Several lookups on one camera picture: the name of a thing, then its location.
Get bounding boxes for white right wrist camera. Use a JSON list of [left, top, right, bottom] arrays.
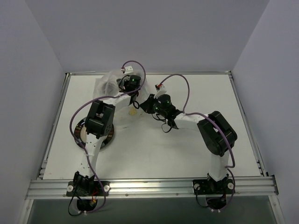
[[154, 84, 167, 98]]

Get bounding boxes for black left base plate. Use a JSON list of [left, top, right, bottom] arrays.
[[65, 181, 110, 197]]

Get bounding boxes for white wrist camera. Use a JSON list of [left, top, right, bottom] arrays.
[[121, 66, 134, 74], [154, 84, 167, 98]]

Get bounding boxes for aluminium front frame rail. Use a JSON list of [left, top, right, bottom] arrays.
[[26, 176, 278, 199]]

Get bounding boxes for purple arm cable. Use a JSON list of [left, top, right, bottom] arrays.
[[156, 74, 236, 210], [68, 60, 147, 217]]

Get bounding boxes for translucent printed plastic bag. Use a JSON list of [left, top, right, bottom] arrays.
[[91, 70, 150, 113]]

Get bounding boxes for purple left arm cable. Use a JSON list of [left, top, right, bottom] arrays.
[[68, 60, 147, 217]]

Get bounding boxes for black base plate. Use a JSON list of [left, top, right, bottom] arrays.
[[65, 181, 110, 197], [192, 178, 235, 195]]

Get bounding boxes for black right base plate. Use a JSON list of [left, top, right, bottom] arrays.
[[192, 178, 235, 195]]

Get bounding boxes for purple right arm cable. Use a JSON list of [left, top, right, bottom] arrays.
[[156, 74, 236, 210]]

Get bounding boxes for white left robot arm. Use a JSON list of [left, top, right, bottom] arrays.
[[78, 75, 144, 179]]

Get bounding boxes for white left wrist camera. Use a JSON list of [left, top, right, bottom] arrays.
[[121, 66, 134, 74]]

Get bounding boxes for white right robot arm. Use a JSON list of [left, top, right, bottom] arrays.
[[140, 94, 237, 193]]

